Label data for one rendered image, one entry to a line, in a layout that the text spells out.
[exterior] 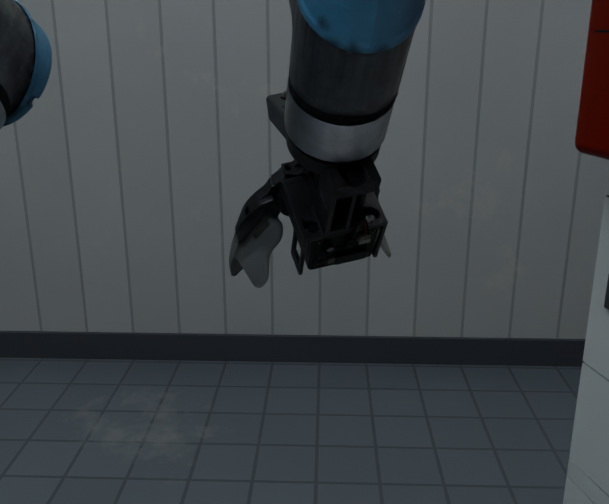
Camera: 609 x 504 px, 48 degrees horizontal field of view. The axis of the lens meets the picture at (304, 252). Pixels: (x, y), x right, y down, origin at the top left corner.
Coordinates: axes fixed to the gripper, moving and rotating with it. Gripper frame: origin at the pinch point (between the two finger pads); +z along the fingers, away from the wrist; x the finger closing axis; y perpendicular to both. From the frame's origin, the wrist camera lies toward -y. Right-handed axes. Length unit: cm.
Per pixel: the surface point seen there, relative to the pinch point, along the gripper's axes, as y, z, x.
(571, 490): 26.3, 25.3, 28.1
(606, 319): 13.0, 6.3, 31.1
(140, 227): -132, 175, -13
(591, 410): 19.9, 15.2, 29.6
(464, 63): -131, 112, 115
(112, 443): -48, 179, -38
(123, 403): -68, 197, -33
